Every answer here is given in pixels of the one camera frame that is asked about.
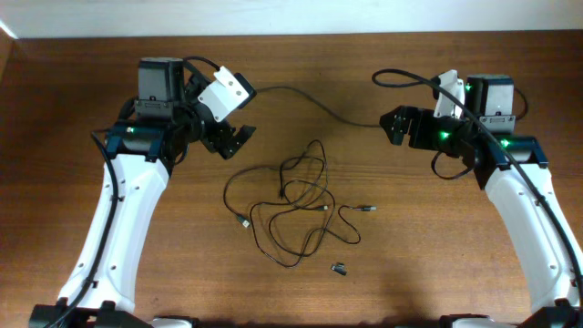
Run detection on small black adapter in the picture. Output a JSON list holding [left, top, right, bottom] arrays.
[[331, 262, 347, 276]]

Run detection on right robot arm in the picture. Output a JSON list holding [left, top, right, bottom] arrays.
[[379, 70, 582, 327]]

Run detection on black usb cables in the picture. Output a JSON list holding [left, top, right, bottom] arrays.
[[222, 138, 378, 269]]

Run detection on black usb cable top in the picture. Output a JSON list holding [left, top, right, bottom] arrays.
[[254, 85, 384, 129]]

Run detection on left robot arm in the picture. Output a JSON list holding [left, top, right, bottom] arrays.
[[28, 56, 257, 327]]

